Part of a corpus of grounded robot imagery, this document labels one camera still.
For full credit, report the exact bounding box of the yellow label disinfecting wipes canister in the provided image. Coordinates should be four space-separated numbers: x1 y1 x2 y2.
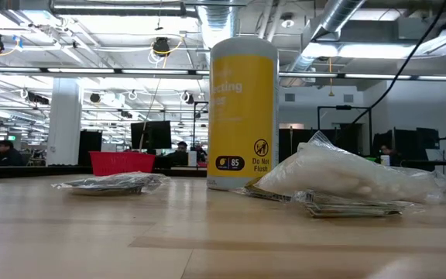
206 36 280 191

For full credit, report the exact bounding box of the white pillar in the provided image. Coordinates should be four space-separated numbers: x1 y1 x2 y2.
46 77 84 167

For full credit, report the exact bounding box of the white pads bag with writing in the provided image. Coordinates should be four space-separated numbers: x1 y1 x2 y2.
291 189 416 219

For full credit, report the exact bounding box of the long ceiling light bar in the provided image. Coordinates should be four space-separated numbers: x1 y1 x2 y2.
0 66 211 78
279 71 446 81

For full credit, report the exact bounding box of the silver ceiling duct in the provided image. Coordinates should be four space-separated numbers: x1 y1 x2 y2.
197 0 240 51

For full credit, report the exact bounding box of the yellow hanging cord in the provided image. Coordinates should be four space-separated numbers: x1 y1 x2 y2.
327 57 335 98

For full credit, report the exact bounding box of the person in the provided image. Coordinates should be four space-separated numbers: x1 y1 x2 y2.
378 144 400 167
0 139 25 167
164 140 190 167

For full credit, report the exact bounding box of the white smoke detector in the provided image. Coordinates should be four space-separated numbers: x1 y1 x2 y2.
280 12 296 29

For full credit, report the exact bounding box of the black monitor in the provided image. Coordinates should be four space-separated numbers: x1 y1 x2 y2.
130 120 173 151

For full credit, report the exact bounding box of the black partition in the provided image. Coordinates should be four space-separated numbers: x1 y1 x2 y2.
279 122 363 164

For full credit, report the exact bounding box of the black cabinet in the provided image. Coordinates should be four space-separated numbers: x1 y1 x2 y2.
77 129 104 167

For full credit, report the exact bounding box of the red plastic basket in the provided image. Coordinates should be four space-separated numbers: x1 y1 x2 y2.
89 150 156 177

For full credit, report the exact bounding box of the spiral ceiling duct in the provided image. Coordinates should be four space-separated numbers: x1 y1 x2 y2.
284 0 365 74

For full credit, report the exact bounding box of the white cotton balls bag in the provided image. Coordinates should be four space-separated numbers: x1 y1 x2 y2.
256 130 446 205

